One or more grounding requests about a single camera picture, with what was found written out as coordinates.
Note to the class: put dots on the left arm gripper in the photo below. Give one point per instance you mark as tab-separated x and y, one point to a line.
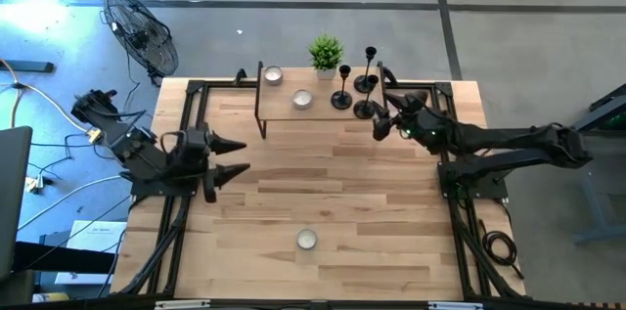
200	148

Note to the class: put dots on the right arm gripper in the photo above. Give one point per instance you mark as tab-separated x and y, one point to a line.
420	126

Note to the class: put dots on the black metal candlestick holder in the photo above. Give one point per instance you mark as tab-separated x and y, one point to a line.
341	101
363	86
364	110

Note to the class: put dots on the dark leaf-print candle tin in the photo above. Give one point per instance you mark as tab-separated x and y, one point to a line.
302	99

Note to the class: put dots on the patterned candle tin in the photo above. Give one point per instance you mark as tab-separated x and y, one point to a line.
273	75

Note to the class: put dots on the blue floral candle tin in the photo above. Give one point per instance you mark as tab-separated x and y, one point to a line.
307	239

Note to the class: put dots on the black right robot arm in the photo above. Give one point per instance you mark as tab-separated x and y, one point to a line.
513	139

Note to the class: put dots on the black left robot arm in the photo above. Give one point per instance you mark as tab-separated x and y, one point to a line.
137	151

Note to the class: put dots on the wooden shelf black legs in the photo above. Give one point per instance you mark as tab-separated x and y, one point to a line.
283	109

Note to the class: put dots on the green plant white pot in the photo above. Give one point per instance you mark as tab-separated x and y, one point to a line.
326	53

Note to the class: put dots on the black floor fan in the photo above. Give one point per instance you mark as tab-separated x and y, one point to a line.
142	36

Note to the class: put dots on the silver aluminium bar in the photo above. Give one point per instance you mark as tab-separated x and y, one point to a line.
455	305
181	304

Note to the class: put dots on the white paper sheet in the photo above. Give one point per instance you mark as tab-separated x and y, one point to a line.
98	246

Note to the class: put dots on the white power adapter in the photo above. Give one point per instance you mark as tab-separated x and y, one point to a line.
35	184

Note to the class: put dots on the black desk bar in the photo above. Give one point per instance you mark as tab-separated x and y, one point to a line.
58	258

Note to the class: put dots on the grey metal stand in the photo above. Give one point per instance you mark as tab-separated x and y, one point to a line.
587	188

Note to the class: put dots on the dark grey panel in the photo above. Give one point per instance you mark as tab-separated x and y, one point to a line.
14	192

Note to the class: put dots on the black floor bar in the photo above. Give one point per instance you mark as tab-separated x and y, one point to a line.
27	66

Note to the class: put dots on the black metal table frame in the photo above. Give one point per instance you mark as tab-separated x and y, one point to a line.
225	84

